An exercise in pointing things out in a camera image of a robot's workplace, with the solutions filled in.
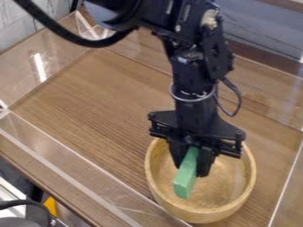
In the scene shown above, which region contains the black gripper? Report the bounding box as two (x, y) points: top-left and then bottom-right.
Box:
(149, 85), (246, 177)

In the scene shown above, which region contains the green rectangular block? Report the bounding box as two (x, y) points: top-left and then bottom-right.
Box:
(173, 147), (200, 199)

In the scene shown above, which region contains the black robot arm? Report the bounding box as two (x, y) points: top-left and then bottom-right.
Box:
(85, 0), (246, 177)

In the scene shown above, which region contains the brown wooden bowl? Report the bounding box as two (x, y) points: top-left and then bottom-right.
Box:
(145, 138), (257, 223)

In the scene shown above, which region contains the yellow black device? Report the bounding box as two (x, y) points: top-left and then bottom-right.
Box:
(26, 200), (67, 227)

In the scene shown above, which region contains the clear acrylic enclosure wall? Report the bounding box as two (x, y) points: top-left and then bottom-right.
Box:
(0, 100), (192, 227)

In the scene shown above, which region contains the black cable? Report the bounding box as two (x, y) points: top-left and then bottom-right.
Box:
(14, 0), (135, 49)

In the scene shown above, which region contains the clear acrylic corner bracket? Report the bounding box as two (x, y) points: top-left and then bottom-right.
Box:
(75, 11), (113, 41)

